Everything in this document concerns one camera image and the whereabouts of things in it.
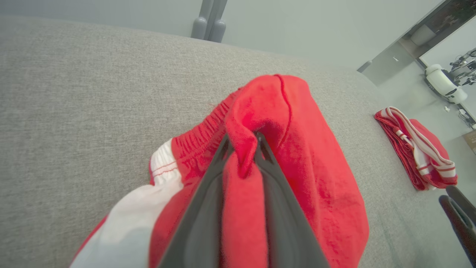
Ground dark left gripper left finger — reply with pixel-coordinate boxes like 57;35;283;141
158;134;233;268

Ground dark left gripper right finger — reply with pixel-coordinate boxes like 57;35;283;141
255;132;329;268

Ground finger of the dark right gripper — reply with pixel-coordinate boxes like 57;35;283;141
446;185;476;224
439;195;476;267

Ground red jersey with white stripes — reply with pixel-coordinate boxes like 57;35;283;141
374;106;458;191

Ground red shorts with white panel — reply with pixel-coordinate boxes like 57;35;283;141
69;74;369;268

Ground brown cardboard box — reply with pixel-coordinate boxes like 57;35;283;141
463;130;476;155

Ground white rounded machine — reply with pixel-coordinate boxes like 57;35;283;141
425;64;468;105

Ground grey metal equipment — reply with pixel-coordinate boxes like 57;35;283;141
449;48;476;86

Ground grey partition post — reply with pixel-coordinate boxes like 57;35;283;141
191;0;228;43

